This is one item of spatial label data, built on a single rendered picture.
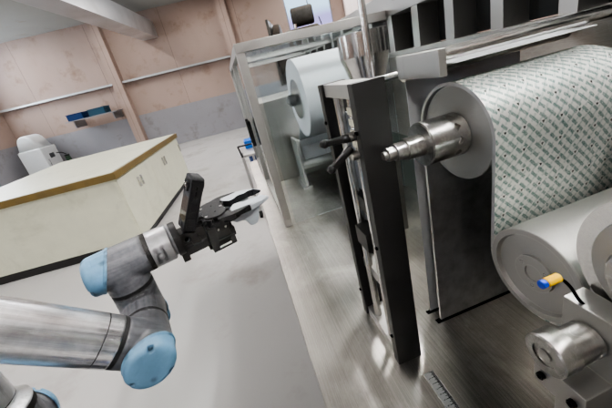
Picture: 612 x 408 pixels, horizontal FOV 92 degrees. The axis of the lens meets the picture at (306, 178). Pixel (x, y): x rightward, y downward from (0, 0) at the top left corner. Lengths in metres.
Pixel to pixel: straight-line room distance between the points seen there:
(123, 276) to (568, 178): 0.73
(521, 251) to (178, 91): 11.52
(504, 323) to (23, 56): 13.64
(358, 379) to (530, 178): 0.47
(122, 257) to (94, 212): 3.39
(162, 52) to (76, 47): 2.65
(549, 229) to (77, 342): 0.62
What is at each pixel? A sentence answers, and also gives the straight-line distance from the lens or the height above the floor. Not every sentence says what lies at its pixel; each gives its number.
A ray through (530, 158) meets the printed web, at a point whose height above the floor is 1.30.
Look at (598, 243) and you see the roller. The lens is 0.39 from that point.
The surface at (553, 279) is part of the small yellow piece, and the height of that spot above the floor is 1.23.
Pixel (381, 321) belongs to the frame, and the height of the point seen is 0.92.
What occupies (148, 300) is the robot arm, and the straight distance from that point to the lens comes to 0.65.
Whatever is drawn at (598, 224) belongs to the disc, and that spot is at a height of 1.28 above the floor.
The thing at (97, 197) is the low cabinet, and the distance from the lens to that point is 3.93.
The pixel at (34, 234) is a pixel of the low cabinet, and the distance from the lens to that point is 4.44.
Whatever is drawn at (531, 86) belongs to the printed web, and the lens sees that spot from 0.49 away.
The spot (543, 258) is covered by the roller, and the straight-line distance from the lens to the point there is 0.46.
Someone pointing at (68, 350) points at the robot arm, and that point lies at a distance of 0.55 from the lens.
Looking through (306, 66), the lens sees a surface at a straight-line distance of 1.13.
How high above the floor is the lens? 1.47
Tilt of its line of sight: 20 degrees down
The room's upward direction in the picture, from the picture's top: 14 degrees counter-clockwise
